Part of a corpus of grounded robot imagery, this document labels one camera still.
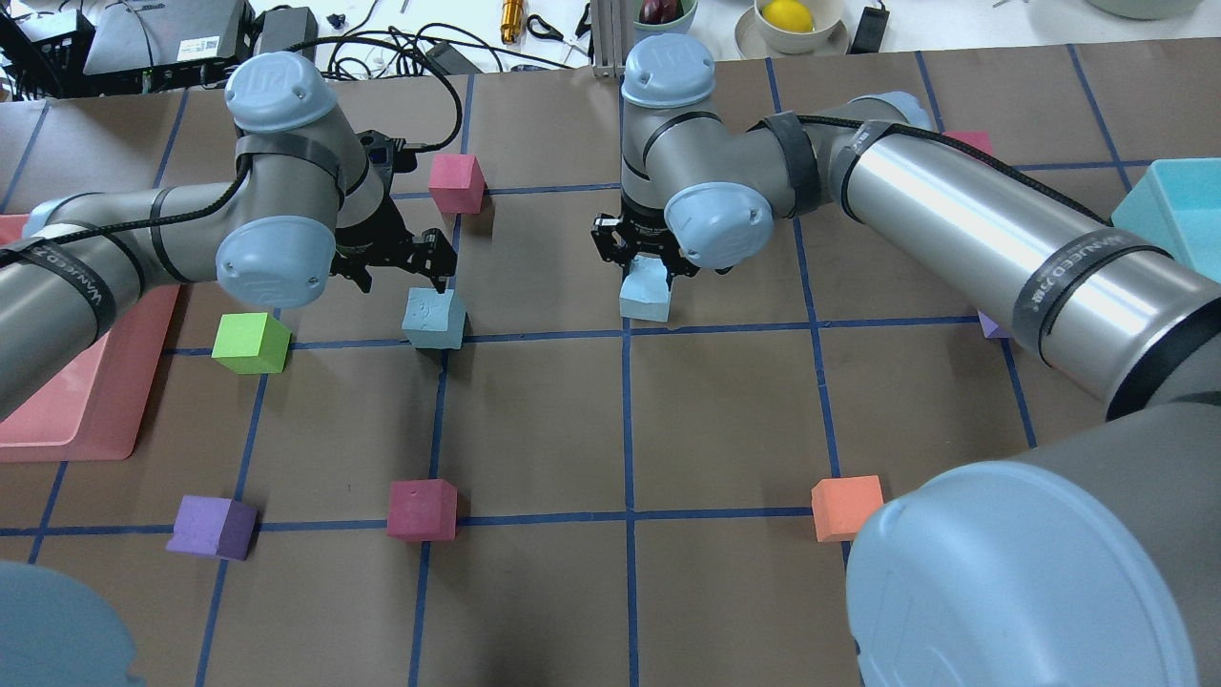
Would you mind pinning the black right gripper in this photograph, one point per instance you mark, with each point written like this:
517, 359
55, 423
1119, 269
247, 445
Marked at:
633, 239

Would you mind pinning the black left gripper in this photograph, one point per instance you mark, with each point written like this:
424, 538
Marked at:
375, 226

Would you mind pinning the light blue foam block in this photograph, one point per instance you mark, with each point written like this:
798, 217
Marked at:
434, 320
645, 294

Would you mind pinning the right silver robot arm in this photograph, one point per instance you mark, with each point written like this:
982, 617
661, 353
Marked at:
830, 354

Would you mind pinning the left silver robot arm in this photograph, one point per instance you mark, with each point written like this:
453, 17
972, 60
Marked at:
309, 199

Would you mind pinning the pink foam block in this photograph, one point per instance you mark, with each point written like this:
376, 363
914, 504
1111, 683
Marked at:
422, 511
457, 184
979, 140

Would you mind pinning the green foam block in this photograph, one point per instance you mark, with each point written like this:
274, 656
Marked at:
251, 343

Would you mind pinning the green bowl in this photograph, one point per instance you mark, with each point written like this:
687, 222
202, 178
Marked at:
682, 25

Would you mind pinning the beige plate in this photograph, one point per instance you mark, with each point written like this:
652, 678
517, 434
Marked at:
750, 43

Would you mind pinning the scissors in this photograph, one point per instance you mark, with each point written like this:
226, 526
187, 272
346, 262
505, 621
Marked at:
539, 28

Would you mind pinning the dark red fruit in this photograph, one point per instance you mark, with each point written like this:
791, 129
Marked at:
659, 12

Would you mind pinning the black power adapter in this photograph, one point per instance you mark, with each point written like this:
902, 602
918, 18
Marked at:
871, 30
281, 27

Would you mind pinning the beige bowl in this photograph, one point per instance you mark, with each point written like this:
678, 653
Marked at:
826, 13

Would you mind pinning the yellow lemon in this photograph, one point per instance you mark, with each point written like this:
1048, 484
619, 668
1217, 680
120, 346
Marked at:
788, 15

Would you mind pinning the orange foam block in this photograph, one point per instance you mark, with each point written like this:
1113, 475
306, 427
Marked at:
841, 506

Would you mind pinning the purple foam block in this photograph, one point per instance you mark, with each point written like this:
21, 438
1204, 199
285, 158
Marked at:
213, 527
990, 329

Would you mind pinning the black electronics box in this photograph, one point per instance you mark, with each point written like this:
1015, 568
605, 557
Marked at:
131, 37

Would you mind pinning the pink plastic tray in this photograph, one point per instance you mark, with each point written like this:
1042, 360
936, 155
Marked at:
86, 382

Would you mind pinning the turquoise plastic tray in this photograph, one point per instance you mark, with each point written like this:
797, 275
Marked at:
1176, 206

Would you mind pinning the aluminium frame post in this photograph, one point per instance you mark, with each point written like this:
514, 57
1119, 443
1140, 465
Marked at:
613, 36

